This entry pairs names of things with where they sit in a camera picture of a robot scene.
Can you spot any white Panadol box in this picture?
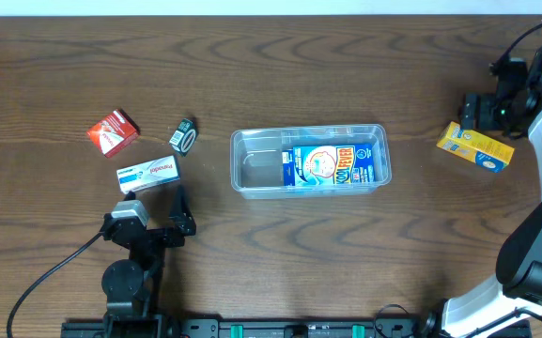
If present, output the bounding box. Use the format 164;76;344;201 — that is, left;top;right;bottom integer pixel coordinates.
116;155;180;193

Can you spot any yellow medicine box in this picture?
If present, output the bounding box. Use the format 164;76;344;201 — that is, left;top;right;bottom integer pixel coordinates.
436;122;515;173

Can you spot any blue KoolFever box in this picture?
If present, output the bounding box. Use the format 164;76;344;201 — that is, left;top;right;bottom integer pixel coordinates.
282;144;375;187

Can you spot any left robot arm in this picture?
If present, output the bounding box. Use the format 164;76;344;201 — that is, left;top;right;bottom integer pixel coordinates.
101;186;196;338

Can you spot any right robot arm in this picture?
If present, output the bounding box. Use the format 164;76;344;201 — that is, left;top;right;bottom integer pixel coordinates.
419;47;542;337

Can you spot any clear plastic container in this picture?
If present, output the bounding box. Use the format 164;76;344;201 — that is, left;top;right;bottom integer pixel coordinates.
230;124;392;199

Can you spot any red Panadol box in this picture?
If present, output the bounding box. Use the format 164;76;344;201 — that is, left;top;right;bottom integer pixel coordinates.
86;109;140;158

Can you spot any small dark green box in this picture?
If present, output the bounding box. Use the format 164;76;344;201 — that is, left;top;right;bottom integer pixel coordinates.
168;118;198;157

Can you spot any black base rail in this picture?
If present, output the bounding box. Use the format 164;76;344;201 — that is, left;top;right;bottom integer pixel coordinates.
60;304;533;338

